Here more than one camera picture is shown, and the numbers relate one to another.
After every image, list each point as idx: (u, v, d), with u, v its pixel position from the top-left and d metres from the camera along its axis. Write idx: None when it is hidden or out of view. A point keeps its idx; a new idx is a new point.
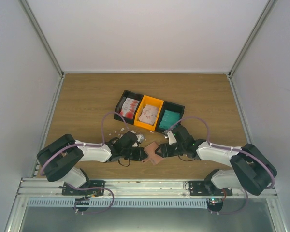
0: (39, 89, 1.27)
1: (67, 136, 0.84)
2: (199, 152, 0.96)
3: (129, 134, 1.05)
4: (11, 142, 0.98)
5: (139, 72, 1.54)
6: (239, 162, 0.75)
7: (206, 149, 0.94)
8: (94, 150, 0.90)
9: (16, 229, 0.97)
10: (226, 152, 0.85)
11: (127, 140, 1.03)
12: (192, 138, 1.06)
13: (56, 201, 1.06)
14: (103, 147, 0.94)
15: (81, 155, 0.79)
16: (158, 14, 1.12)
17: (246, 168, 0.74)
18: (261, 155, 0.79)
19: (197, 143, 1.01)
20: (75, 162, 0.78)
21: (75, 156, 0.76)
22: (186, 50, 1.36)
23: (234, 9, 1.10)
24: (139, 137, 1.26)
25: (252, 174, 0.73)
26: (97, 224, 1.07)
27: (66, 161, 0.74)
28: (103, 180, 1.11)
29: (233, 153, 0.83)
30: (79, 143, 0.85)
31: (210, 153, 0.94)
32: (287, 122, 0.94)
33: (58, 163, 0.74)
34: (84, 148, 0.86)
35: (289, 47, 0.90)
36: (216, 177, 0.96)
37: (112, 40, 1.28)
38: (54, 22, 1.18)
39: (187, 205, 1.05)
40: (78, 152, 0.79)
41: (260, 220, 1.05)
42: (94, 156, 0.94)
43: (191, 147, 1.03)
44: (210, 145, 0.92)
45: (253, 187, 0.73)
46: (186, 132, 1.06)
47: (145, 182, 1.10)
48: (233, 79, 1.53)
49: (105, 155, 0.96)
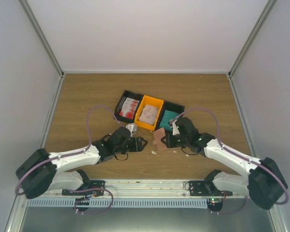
0: (39, 89, 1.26)
1: (41, 151, 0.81)
2: (206, 151, 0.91)
3: (123, 130, 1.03)
4: (11, 142, 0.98)
5: (139, 72, 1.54)
6: (258, 177, 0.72)
7: (215, 150, 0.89)
8: (72, 158, 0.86)
9: (16, 229, 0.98)
10: (243, 162, 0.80)
11: (119, 137, 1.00)
12: (196, 132, 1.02)
13: (56, 201, 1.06)
14: (87, 152, 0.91)
15: (53, 172, 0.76)
16: (157, 14, 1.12)
17: (266, 184, 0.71)
18: (278, 172, 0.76)
19: (205, 139, 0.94)
20: (50, 179, 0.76)
21: (46, 175, 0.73)
22: (186, 50, 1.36)
23: (234, 8, 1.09)
24: (130, 125, 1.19)
25: (268, 190, 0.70)
26: (97, 224, 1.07)
27: (38, 181, 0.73)
28: (103, 180, 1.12)
29: (251, 165, 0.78)
30: (53, 157, 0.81)
31: (219, 155, 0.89)
32: (287, 121, 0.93)
33: (32, 183, 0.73)
34: (61, 161, 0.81)
35: None
36: (219, 179, 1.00)
37: (112, 39, 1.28)
38: (54, 22, 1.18)
39: (187, 205, 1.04)
40: (51, 168, 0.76)
41: (260, 220, 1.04)
42: (79, 163, 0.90)
43: (196, 141, 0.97)
44: (223, 147, 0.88)
45: (264, 200, 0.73)
46: (190, 125, 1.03)
47: (146, 182, 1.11)
48: (233, 79, 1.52)
49: (91, 159, 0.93)
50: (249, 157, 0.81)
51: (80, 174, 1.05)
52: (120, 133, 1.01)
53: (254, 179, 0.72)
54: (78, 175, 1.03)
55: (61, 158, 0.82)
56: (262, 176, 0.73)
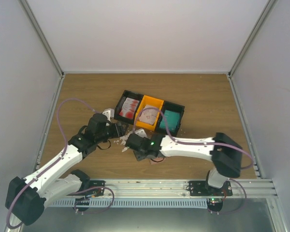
0: (39, 89, 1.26)
1: (15, 180, 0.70)
2: (164, 152, 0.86)
3: (99, 116, 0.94)
4: (10, 141, 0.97)
5: (139, 72, 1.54)
6: (220, 156, 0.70)
7: (171, 148, 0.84)
8: (52, 171, 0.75)
9: (16, 229, 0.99)
10: (199, 147, 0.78)
11: (96, 124, 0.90)
12: (146, 139, 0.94)
13: (56, 201, 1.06)
14: (65, 157, 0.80)
15: (37, 195, 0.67)
16: (157, 14, 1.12)
17: (227, 159, 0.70)
18: (231, 141, 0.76)
19: (157, 141, 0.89)
20: (38, 201, 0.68)
21: (29, 201, 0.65)
22: (186, 50, 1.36)
23: (234, 9, 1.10)
24: (107, 111, 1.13)
25: (234, 163, 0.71)
26: (98, 224, 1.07)
27: (26, 208, 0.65)
28: (103, 180, 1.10)
29: (208, 147, 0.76)
30: (30, 180, 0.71)
31: (178, 152, 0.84)
32: (288, 121, 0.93)
33: (21, 212, 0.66)
34: (40, 179, 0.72)
35: (289, 46, 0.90)
36: (210, 179, 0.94)
37: (112, 39, 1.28)
38: (54, 22, 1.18)
39: (187, 205, 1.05)
40: (34, 192, 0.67)
41: (260, 220, 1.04)
42: (63, 170, 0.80)
43: (150, 147, 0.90)
44: (177, 141, 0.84)
45: (234, 174, 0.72)
46: (136, 137, 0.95)
47: (145, 182, 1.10)
48: (233, 79, 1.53)
49: (73, 161, 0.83)
50: (203, 140, 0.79)
51: (75, 175, 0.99)
52: (97, 119, 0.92)
53: (218, 159, 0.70)
54: (74, 177, 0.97)
55: (39, 177, 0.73)
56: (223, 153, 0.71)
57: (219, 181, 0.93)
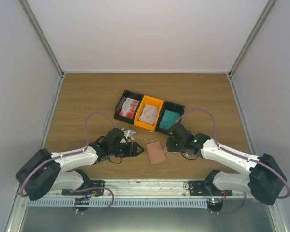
0: (39, 89, 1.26)
1: (42, 151, 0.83)
2: (203, 151, 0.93)
3: (118, 130, 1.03)
4: (10, 141, 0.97)
5: (139, 71, 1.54)
6: (258, 176, 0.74)
7: (212, 151, 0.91)
8: (73, 159, 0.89)
9: (16, 229, 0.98)
10: (242, 160, 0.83)
11: (113, 138, 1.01)
12: (190, 135, 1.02)
13: (56, 201, 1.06)
14: (86, 152, 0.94)
15: (58, 169, 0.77)
16: (157, 14, 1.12)
17: (264, 181, 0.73)
18: (277, 167, 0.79)
19: (200, 140, 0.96)
20: (56, 175, 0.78)
21: (51, 172, 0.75)
22: (185, 50, 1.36)
23: (234, 9, 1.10)
24: (126, 131, 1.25)
25: (269, 187, 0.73)
26: (98, 224, 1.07)
27: (46, 177, 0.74)
28: (103, 180, 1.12)
29: (250, 163, 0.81)
30: (56, 155, 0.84)
31: (218, 156, 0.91)
32: (288, 121, 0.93)
33: (38, 180, 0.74)
34: (63, 160, 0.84)
35: (289, 46, 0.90)
36: (220, 180, 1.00)
37: (111, 39, 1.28)
38: (53, 22, 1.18)
39: (188, 205, 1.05)
40: (55, 166, 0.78)
41: (261, 220, 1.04)
42: (80, 163, 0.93)
43: (191, 143, 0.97)
44: (221, 147, 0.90)
45: (266, 197, 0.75)
46: (183, 129, 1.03)
47: (146, 182, 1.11)
48: (233, 79, 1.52)
49: (90, 158, 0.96)
50: (247, 155, 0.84)
51: (79, 173, 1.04)
52: (115, 133, 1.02)
53: (255, 179, 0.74)
54: (78, 175, 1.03)
55: (64, 157, 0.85)
56: (262, 173, 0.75)
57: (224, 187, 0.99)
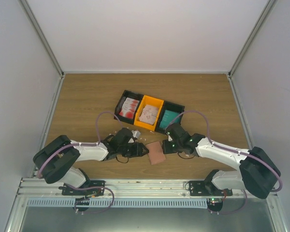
0: (39, 89, 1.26)
1: (63, 137, 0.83)
2: (198, 150, 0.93)
3: (126, 130, 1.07)
4: (10, 141, 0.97)
5: (139, 71, 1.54)
6: (249, 168, 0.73)
7: (207, 148, 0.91)
8: (90, 149, 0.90)
9: (16, 229, 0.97)
10: (233, 154, 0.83)
11: (123, 137, 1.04)
12: (187, 135, 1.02)
13: (56, 201, 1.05)
14: (99, 145, 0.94)
15: (78, 154, 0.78)
16: (156, 14, 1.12)
17: (255, 173, 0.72)
18: (268, 160, 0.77)
19: (196, 139, 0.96)
20: (74, 161, 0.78)
21: (71, 156, 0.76)
22: (185, 50, 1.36)
23: (234, 9, 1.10)
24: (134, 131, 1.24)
25: (262, 180, 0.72)
26: (98, 224, 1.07)
27: (65, 160, 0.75)
28: (103, 180, 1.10)
29: (240, 157, 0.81)
30: (74, 142, 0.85)
31: (211, 152, 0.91)
32: (288, 121, 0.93)
33: (58, 163, 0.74)
34: (80, 148, 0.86)
35: (289, 46, 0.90)
36: (218, 178, 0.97)
37: (111, 39, 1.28)
38: (53, 23, 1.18)
39: (188, 205, 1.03)
40: (75, 151, 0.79)
41: (261, 221, 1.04)
42: (92, 155, 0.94)
43: (187, 142, 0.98)
44: (213, 144, 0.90)
45: (259, 191, 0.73)
46: (180, 128, 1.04)
47: (146, 182, 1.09)
48: (233, 79, 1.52)
49: (101, 153, 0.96)
50: (238, 148, 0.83)
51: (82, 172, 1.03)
52: (124, 132, 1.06)
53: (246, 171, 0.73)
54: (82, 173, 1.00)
55: (81, 145, 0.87)
56: (251, 165, 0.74)
57: (223, 184, 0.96)
